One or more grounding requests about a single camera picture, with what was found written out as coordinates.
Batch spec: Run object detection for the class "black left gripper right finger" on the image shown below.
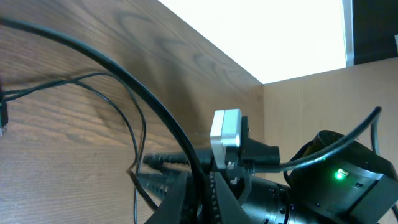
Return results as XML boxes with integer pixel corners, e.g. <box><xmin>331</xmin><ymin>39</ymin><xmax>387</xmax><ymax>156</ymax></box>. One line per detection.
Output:
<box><xmin>211</xmin><ymin>172</ymin><xmax>251</xmax><ymax>224</ymax></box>

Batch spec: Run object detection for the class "thick black cable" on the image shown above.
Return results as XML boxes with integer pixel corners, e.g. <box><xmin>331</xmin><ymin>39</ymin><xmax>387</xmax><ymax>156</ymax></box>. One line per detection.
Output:
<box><xmin>0</xmin><ymin>17</ymin><xmax>206</xmax><ymax>224</ymax></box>

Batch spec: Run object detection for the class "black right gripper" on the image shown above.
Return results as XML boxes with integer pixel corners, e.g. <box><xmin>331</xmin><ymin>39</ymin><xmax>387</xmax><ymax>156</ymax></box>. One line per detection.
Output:
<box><xmin>215</xmin><ymin>117</ymin><xmax>340</xmax><ymax>224</ymax></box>

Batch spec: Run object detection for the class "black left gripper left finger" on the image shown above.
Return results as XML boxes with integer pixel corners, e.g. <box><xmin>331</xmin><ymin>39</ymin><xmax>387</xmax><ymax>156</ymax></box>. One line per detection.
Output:
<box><xmin>152</xmin><ymin>173</ymin><xmax>195</xmax><ymax>224</ymax></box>

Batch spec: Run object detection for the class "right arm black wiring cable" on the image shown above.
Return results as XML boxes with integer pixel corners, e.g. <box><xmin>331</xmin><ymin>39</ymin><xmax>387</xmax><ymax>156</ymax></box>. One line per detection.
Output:
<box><xmin>248</xmin><ymin>106</ymin><xmax>398</xmax><ymax>218</ymax></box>

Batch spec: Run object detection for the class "wooden side panel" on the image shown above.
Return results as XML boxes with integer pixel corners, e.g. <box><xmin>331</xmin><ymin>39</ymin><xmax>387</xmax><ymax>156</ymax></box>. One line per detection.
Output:
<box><xmin>264</xmin><ymin>58</ymin><xmax>397</xmax><ymax>166</ymax></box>

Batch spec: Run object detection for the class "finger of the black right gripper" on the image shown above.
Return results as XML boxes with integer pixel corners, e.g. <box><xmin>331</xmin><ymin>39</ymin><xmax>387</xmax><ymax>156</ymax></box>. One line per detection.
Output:
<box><xmin>136</xmin><ymin>171</ymin><xmax>187</xmax><ymax>199</ymax></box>
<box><xmin>143</xmin><ymin>149</ymin><xmax>213</xmax><ymax>170</ymax></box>

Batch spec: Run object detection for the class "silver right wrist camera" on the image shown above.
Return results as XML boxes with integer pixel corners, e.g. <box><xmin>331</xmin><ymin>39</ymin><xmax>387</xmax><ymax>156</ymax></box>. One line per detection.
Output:
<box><xmin>210</xmin><ymin>108</ymin><xmax>242</xmax><ymax>169</ymax></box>

